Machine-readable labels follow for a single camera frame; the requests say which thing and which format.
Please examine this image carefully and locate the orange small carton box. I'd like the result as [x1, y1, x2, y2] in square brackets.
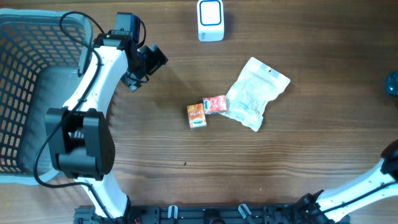
[187, 103, 207, 129]

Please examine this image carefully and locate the red snack packet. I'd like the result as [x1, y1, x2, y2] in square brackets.
[203, 95, 227, 114]

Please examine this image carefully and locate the white resealable pouch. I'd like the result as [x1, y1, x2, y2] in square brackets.
[221, 57, 290, 132]

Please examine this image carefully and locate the blue mouthwash bottle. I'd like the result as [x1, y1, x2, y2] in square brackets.
[386, 71, 398, 96]

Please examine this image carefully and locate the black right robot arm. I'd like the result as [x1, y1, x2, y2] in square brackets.
[294, 141, 397, 224]

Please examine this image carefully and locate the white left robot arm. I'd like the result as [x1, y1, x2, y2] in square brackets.
[39, 12, 168, 223]

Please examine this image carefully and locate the white barcode scanner box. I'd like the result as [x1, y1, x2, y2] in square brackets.
[197, 0, 224, 42]

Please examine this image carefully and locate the grey plastic lattice basket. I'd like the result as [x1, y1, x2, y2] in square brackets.
[1, 8, 93, 185]

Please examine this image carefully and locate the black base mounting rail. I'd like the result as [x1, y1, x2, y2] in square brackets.
[73, 204, 335, 224]

